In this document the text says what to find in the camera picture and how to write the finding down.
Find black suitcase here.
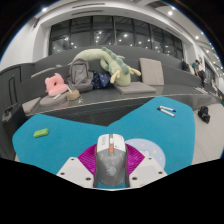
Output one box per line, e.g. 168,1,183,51
1,102,29,141

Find white marker black cap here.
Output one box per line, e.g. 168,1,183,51
156,107,176,118

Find grey backpack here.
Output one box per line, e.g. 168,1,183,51
65,58,94,93

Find dark blue bag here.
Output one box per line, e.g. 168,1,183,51
91,71,113,90

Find grey white computer mouse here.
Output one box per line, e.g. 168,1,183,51
93,133,130,189

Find green dragon plush toy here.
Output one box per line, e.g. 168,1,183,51
71,46,142,88

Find tan round pouch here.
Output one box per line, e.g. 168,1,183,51
65,89,82,101

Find person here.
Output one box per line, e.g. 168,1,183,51
191,59,208,88

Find grey flat seat cushion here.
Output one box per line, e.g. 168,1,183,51
39,93,73,108
114,81,158,95
21,96,43,115

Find round light blue mouse pad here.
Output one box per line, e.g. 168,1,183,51
124,138,167,171

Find pink plush cushion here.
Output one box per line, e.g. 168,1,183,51
44,72,69,98

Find upright beige square cushion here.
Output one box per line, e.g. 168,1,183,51
138,57,165,86

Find black bag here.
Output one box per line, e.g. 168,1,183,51
197,105,212,125

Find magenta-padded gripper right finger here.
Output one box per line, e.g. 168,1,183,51
123,143,168,188

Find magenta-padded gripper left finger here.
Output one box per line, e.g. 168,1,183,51
56,143,99,188

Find green eraser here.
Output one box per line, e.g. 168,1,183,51
33,127,50,139

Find ceiling lights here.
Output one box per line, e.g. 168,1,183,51
41,6,214,54

